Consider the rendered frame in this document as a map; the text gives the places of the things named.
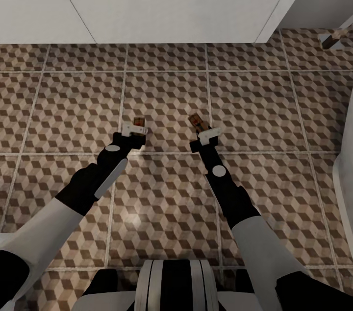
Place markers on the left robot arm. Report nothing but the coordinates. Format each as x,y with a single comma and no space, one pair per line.
27,253

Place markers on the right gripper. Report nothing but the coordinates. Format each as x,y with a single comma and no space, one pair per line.
196,146

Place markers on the robot trunk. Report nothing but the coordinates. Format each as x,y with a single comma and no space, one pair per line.
176,285

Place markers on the mousetrap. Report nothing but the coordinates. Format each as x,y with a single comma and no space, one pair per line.
139,122
197,123

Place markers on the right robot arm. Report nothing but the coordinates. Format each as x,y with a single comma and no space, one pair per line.
279,280

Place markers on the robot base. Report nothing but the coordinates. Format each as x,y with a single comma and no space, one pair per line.
102,294

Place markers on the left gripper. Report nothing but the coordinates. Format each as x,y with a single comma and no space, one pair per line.
134,141

